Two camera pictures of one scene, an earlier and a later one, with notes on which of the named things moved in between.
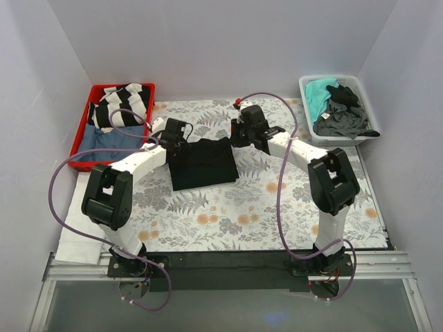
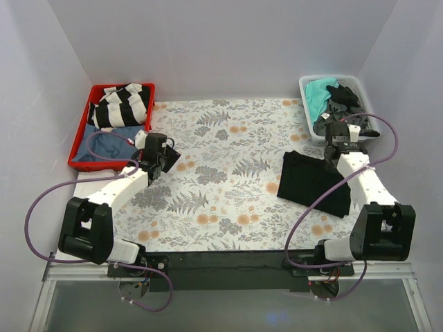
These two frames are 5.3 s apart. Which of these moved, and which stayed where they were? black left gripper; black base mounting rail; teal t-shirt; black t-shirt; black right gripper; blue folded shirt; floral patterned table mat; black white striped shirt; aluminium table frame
Moved: black right gripper; black t-shirt; black left gripper
Stayed: aluminium table frame; floral patterned table mat; blue folded shirt; teal t-shirt; black base mounting rail; black white striped shirt
